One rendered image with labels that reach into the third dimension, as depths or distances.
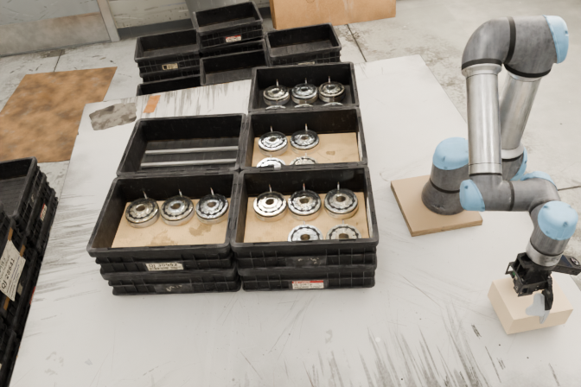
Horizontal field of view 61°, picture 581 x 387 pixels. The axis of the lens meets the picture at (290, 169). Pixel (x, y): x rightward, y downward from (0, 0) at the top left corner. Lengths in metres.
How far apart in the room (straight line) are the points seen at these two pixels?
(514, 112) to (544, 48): 0.21
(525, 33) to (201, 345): 1.16
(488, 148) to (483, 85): 0.15
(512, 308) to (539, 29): 0.70
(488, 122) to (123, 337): 1.14
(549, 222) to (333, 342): 0.63
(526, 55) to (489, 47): 0.09
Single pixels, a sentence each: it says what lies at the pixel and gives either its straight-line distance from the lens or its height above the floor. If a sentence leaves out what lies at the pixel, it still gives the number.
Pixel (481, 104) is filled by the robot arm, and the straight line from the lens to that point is 1.29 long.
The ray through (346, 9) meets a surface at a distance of 4.30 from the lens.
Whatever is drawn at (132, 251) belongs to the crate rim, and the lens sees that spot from 1.42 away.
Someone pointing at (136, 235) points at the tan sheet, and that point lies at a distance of 1.59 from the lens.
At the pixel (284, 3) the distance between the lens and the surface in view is 4.20.
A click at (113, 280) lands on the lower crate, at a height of 0.78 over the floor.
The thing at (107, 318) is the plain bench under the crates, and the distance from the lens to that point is 1.61.
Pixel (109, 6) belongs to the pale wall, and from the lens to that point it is 4.51.
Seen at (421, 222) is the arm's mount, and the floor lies 0.73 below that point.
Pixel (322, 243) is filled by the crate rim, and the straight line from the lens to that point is 1.32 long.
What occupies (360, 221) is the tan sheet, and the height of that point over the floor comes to 0.83.
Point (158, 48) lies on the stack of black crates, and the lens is 3.48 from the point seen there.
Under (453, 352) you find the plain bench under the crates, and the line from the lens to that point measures 1.45.
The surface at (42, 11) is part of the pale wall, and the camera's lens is 4.62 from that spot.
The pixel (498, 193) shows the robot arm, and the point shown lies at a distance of 1.26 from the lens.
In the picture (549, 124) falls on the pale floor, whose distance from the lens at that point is 3.39.
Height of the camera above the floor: 1.97
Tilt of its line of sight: 43 degrees down
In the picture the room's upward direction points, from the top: 6 degrees counter-clockwise
